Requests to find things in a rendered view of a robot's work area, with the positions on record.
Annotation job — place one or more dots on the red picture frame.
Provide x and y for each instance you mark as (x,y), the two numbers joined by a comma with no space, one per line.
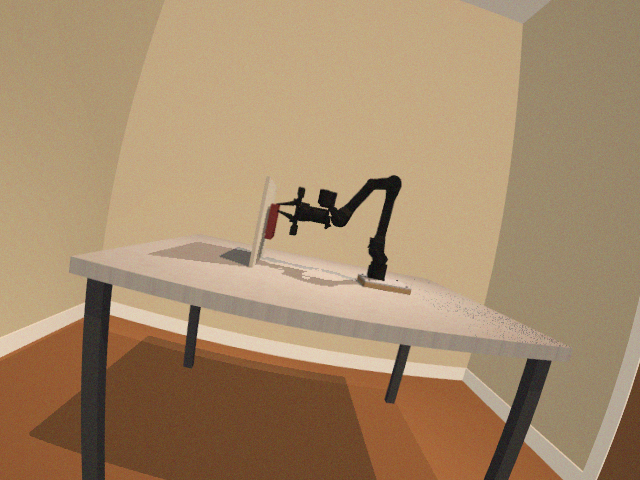
(272,220)

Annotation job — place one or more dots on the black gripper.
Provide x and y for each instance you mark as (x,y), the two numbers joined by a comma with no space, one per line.
(305,213)

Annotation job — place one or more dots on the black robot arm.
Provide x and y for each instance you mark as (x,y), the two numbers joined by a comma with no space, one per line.
(340,218)

